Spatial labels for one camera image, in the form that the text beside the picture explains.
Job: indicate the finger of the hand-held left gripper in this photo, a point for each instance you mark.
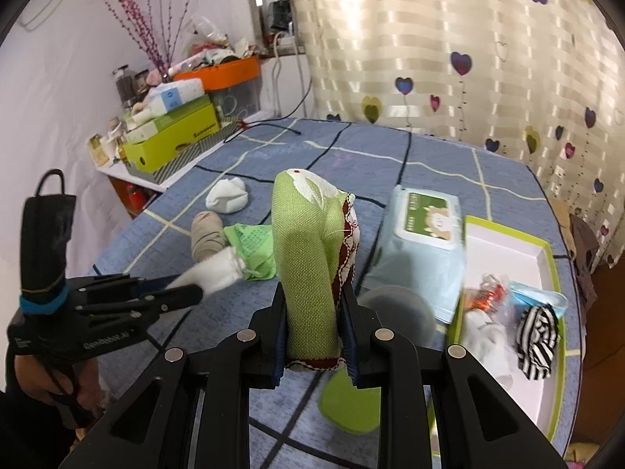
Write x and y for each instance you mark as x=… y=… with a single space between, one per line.
x=122 y=287
x=171 y=299

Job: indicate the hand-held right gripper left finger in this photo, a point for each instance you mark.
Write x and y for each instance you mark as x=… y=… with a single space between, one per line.
x=279 y=347

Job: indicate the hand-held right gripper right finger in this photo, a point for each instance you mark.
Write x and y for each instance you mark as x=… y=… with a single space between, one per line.
x=349 y=347

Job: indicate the white sock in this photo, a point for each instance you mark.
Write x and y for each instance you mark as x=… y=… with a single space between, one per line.
x=227 y=198
x=215 y=271

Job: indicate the green cloth with patterned trim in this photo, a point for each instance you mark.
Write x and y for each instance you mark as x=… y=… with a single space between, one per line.
x=302 y=264

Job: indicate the white non-woven cloth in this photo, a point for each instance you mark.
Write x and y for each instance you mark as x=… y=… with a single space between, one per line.
x=488 y=347

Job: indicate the clear plastic bag red print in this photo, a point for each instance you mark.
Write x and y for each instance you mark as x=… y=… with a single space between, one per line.
x=486 y=295

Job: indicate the green-rimmed white tray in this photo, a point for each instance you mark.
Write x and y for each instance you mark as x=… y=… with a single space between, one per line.
x=503 y=249

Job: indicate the black white striped cloth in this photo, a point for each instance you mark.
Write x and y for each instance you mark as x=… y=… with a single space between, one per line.
x=537 y=342

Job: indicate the blue face mask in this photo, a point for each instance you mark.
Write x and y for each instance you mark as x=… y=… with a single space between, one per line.
x=537 y=298

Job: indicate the person's left hand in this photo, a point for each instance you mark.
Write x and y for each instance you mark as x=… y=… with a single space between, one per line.
x=29 y=376

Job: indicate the beige rolled bandage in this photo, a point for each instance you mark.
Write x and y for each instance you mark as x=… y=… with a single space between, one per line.
x=207 y=237

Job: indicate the red item under table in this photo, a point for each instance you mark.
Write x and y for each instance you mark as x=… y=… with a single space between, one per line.
x=135 y=200

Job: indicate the light green cloth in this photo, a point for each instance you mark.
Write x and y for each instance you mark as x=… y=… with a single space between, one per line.
x=254 y=249

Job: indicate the wet wipes pack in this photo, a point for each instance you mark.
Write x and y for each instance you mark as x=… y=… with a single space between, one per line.
x=415 y=264

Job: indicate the green cardboard carton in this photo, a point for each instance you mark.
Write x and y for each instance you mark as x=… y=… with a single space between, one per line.
x=171 y=141

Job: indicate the dark glass jar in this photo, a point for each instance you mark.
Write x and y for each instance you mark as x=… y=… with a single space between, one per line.
x=125 y=85

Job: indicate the white blue box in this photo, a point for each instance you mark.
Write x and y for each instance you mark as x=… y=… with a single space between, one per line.
x=176 y=95

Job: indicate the orange lidded plastic bin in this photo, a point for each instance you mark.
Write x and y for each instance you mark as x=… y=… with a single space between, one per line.
x=224 y=71

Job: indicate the brown garment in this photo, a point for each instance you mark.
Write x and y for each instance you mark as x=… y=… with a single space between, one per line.
x=583 y=259

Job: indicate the purple decorative branches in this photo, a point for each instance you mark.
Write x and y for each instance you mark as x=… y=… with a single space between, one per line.
x=156 y=29

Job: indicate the wooden wardrobe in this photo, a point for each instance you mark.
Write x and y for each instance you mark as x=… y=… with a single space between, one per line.
x=608 y=327

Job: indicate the crumpled clear plastic bag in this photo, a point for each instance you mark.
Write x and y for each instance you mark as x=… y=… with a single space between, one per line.
x=207 y=29

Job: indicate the black power adapter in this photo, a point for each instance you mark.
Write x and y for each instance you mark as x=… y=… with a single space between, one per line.
x=281 y=14

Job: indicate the cream curtain with hearts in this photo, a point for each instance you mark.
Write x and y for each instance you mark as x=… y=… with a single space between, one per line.
x=439 y=34

